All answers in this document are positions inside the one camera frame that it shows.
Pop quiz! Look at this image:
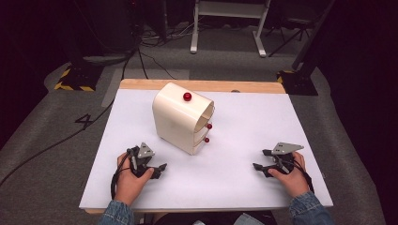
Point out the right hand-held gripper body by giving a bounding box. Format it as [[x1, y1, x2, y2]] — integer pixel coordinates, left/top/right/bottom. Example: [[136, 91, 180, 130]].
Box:
[[270, 142, 305, 174]]

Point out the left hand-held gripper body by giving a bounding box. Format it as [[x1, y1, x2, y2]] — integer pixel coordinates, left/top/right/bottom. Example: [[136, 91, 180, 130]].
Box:
[[126, 142, 156, 179]]

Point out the person's right hand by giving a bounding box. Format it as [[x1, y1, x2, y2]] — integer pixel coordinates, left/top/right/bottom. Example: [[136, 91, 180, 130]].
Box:
[[267, 151, 311, 199]]

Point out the person's left hand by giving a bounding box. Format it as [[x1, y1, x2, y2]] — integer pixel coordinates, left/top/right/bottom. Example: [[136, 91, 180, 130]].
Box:
[[115, 152, 155, 207]]

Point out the cream mini drawer cabinet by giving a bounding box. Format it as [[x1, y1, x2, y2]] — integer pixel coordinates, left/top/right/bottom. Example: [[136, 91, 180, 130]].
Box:
[[151, 82, 216, 157]]

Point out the white table mat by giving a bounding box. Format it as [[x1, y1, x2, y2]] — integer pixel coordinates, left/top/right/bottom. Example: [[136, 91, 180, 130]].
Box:
[[78, 88, 334, 210]]

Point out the cream drawer with red knob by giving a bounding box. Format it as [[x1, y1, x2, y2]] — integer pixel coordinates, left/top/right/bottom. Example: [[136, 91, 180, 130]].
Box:
[[193, 121, 214, 143], [192, 134, 211, 156]]

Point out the person's dark lap clothing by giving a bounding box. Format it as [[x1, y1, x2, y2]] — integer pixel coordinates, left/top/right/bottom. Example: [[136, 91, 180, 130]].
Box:
[[152, 211, 278, 225]]

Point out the black stand with striped base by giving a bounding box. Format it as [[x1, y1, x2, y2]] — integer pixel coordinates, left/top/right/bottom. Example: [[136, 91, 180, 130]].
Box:
[[276, 0, 337, 97], [53, 0, 105, 93]]

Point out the wooden table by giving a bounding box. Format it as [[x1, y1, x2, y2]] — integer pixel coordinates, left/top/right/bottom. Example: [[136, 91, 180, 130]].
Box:
[[84, 78, 287, 216]]

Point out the black tripod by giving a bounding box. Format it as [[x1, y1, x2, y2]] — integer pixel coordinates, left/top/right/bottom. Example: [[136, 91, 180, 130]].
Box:
[[268, 15, 315, 58]]

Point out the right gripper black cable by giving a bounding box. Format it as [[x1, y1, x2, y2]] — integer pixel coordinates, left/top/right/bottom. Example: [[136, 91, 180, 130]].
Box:
[[290, 158, 315, 195]]

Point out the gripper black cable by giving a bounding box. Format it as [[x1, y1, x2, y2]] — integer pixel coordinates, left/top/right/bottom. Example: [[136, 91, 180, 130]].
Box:
[[290, 158, 315, 195], [110, 148, 134, 201]]

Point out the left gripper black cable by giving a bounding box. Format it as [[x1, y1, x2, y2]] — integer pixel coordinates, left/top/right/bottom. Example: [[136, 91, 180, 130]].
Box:
[[110, 148, 134, 201]]

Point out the thin black floor cable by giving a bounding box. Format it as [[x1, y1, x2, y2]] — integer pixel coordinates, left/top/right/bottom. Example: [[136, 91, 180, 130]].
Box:
[[138, 50, 177, 81]]

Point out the long black floor cable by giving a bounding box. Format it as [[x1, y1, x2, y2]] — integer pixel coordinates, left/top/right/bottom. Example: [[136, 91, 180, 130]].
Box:
[[0, 43, 140, 188]]

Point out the bundle of floor cables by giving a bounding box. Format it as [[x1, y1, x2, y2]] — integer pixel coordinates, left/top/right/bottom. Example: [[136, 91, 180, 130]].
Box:
[[140, 18, 201, 49]]

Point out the white desk frame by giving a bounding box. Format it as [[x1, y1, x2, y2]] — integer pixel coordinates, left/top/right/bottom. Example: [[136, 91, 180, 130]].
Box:
[[190, 0, 272, 58]]

